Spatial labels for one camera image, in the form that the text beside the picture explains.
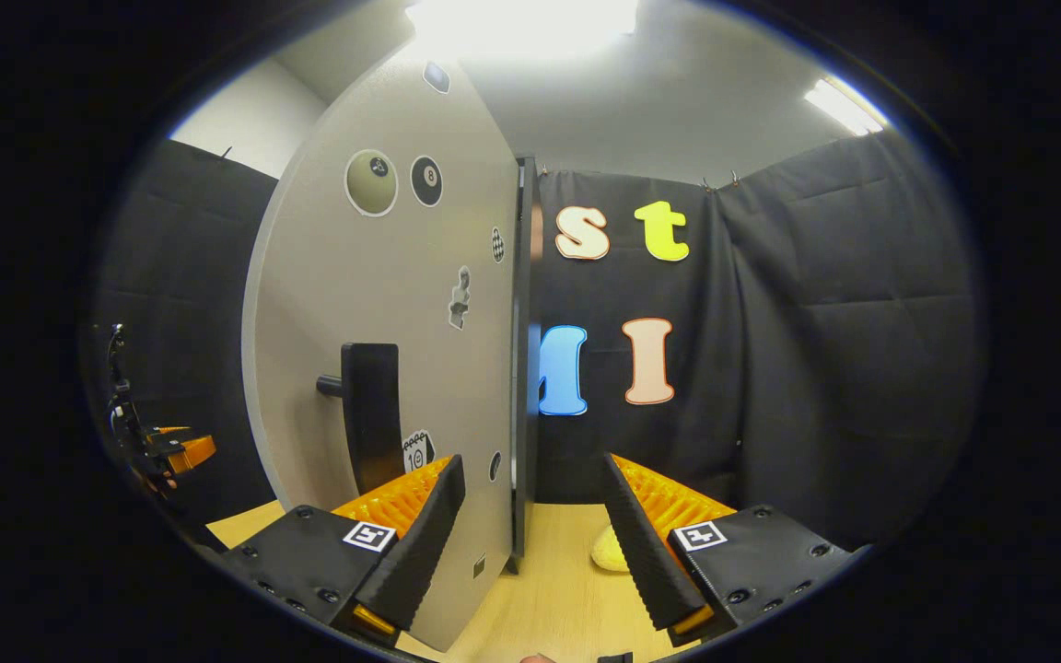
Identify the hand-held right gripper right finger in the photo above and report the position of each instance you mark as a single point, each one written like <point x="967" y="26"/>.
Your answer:
<point x="646" y="552"/>

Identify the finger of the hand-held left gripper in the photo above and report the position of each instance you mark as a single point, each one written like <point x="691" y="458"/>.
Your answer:
<point x="194" y="453"/>
<point x="169" y="429"/>

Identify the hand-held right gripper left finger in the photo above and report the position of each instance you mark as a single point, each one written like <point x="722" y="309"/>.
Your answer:
<point x="429" y="543"/>

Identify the light grey cabinet door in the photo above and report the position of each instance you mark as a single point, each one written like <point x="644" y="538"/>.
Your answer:
<point x="383" y="276"/>

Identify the pale yellow lumpy object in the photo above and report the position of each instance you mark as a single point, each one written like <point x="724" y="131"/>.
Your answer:
<point x="609" y="552"/>

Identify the black backdrop cloth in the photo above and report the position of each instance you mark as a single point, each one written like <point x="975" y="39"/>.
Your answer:
<point x="816" y="368"/>

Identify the narrow ceiling light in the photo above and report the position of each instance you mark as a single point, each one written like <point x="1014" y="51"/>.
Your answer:
<point x="844" y="106"/>

